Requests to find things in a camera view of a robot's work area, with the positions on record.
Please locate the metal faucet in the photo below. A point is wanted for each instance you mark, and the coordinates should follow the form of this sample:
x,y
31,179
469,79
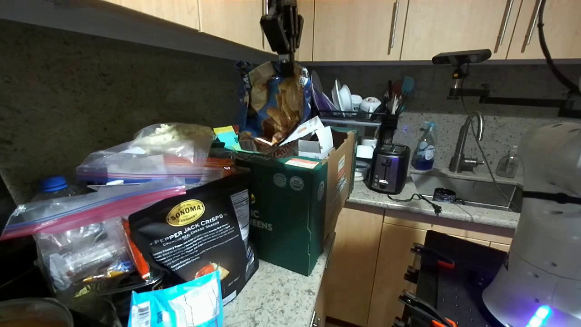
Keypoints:
x,y
463,146

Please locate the clear plastic bag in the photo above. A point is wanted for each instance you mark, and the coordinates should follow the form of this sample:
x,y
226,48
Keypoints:
x,y
164,146

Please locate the white plate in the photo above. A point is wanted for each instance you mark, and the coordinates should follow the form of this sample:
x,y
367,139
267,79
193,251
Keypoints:
x,y
344,97

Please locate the black utensil holder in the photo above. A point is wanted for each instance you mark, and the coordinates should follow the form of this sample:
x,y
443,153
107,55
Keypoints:
x,y
389,128

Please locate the clear soap dispenser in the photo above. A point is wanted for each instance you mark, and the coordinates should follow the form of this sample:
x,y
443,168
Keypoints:
x,y
509,164

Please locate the steel sink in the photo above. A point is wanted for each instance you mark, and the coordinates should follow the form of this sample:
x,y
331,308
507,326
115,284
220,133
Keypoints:
x,y
478,193

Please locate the white paper bag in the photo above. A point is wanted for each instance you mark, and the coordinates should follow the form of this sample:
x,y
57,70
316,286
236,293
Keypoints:
x,y
314,137

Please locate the dark blue snack pack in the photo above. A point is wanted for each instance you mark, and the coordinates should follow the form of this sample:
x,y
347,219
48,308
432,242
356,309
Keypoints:
x,y
275,102

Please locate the black toaster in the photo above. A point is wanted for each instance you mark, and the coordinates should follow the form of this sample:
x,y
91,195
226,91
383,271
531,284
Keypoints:
x,y
389,173

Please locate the green cardboard box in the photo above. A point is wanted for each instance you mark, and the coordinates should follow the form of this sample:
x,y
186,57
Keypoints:
x,y
291,211

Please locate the dark pot with lid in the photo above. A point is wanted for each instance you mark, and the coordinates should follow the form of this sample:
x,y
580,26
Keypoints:
x,y
33,315

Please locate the purple plate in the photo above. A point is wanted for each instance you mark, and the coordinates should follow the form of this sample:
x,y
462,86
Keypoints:
x,y
320,100

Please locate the white mug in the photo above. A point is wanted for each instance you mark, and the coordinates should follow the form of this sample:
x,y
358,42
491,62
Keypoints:
x,y
371,104
356,102

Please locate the black camera stand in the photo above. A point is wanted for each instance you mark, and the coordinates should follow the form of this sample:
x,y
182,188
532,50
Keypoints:
x,y
514,100

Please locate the blue spray bottle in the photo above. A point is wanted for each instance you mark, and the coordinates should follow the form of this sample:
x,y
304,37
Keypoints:
x,y
423,155

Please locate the orange snack pack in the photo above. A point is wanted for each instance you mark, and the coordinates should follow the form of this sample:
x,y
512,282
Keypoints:
x,y
137,255

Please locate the black snack pack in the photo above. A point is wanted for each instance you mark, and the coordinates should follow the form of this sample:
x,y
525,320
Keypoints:
x,y
193,242

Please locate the teal snack bag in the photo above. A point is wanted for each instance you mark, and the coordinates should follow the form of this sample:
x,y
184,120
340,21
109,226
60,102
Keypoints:
x,y
227,139

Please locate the teal kitchen utensil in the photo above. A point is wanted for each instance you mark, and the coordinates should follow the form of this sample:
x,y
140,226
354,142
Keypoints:
x,y
407,86

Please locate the wooden lower cabinets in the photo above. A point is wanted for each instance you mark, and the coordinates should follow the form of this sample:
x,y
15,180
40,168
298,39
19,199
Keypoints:
x,y
369,260

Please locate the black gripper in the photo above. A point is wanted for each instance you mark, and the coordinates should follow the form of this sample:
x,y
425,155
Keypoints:
x,y
284,8

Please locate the clear zip bag pink seal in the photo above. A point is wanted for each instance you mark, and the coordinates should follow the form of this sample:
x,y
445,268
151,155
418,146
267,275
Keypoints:
x,y
78,255

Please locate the black dish rack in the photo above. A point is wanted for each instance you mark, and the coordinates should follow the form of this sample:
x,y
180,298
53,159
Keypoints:
x,y
347,120

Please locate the black stereo camera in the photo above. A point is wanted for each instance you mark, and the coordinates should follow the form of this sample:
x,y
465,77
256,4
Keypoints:
x,y
463,55

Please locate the light blue snack pack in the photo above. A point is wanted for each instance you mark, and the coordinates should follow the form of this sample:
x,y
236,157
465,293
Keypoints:
x,y
182,306

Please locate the blue capped bottle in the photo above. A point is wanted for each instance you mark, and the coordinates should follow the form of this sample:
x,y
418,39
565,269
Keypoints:
x,y
53,186

